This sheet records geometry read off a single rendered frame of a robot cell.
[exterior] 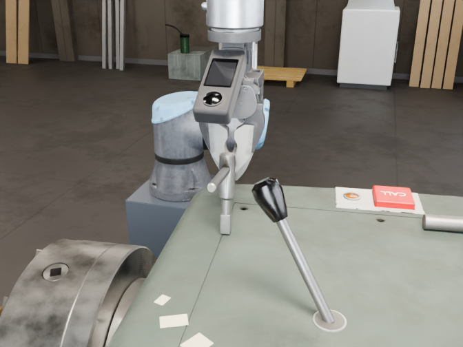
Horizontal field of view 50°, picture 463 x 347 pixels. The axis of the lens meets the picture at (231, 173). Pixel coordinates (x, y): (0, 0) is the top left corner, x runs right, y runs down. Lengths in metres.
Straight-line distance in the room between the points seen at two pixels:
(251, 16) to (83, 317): 0.42
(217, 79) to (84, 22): 8.49
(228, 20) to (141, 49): 8.02
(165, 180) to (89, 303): 0.54
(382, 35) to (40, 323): 6.48
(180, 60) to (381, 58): 2.77
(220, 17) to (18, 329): 0.46
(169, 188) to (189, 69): 6.22
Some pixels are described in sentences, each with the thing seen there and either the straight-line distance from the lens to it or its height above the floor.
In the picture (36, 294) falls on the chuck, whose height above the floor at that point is 1.22.
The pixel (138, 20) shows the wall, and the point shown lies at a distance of 8.60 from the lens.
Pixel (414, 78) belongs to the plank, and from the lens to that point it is 7.38.
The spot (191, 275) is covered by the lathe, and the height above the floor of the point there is 1.26.
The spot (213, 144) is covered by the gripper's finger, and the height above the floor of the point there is 1.37.
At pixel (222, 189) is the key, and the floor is 1.32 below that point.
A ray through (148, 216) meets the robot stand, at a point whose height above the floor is 1.07.
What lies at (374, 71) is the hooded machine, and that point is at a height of 0.25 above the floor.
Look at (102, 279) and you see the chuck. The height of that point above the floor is 1.23.
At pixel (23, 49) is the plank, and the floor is 0.22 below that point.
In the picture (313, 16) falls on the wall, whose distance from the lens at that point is 7.75.
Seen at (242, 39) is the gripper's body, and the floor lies 1.52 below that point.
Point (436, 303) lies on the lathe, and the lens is 0.62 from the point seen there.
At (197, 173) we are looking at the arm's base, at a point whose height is 1.16.
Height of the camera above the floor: 1.61
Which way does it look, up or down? 23 degrees down
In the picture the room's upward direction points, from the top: straight up
